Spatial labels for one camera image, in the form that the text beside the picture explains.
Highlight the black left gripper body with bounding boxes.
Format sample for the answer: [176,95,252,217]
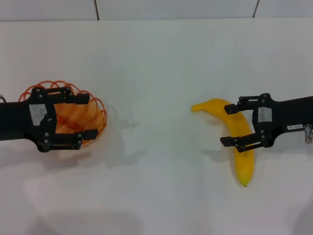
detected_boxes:
[0,87,58,153]

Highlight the yellow banana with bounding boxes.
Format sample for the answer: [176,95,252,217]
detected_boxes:
[191,98,256,188]

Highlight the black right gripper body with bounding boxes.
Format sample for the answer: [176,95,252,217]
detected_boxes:
[251,93,313,149]

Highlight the orange wire basket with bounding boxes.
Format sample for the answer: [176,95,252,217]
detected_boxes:
[19,80,108,147]

